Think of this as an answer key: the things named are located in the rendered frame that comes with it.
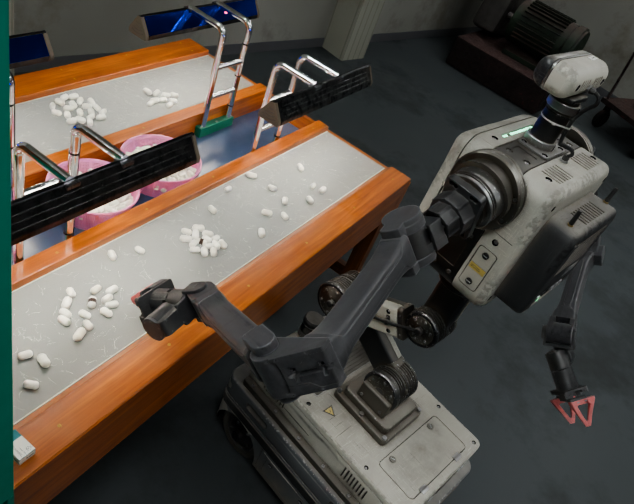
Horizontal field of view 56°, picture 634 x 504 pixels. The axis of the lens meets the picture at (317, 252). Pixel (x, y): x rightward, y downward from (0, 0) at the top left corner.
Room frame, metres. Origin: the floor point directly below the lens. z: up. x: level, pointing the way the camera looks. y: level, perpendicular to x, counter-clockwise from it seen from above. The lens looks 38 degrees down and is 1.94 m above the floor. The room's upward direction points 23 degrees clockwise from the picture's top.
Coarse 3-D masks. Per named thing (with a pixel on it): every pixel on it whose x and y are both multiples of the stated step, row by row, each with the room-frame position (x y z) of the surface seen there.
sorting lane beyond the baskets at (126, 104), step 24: (144, 72) 2.15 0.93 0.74; (168, 72) 2.23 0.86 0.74; (192, 72) 2.31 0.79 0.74; (48, 96) 1.73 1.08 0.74; (96, 96) 1.85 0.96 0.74; (120, 96) 1.91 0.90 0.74; (144, 96) 1.98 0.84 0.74; (192, 96) 2.12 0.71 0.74; (24, 120) 1.55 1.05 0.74; (48, 120) 1.60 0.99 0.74; (96, 120) 1.71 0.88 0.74; (120, 120) 1.77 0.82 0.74; (144, 120) 1.83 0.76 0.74; (48, 144) 1.48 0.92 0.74
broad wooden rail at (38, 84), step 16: (144, 48) 2.29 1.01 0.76; (160, 48) 2.35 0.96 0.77; (176, 48) 2.41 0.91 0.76; (192, 48) 2.47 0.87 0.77; (80, 64) 1.97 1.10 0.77; (96, 64) 2.01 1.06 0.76; (112, 64) 2.06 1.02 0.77; (128, 64) 2.11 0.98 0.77; (144, 64) 2.16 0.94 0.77; (160, 64) 2.24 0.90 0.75; (16, 80) 1.70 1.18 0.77; (32, 80) 1.74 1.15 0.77; (48, 80) 1.78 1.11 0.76; (64, 80) 1.82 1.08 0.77; (80, 80) 1.86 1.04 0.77; (96, 80) 1.93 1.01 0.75; (16, 96) 1.62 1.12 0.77; (32, 96) 1.67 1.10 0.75
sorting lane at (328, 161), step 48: (336, 144) 2.23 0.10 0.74; (240, 192) 1.65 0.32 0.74; (288, 192) 1.77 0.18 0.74; (336, 192) 1.89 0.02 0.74; (144, 240) 1.25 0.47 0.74; (240, 240) 1.42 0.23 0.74; (48, 288) 0.96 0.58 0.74; (48, 336) 0.83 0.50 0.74; (96, 336) 0.88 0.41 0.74; (48, 384) 0.72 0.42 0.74
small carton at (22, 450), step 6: (18, 432) 0.57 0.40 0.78; (18, 438) 0.56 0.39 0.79; (24, 438) 0.57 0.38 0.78; (18, 444) 0.55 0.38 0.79; (24, 444) 0.56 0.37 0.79; (30, 444) 0.56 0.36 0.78; (18, 450) 0.54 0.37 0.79; (24, 450) 0.55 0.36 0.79; (30, 450) 0.55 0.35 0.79; (18, 456) 0.53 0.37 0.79; (24, 456) 0.54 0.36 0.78; (30, 456) 0.55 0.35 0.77; (18, 462) 0.53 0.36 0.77
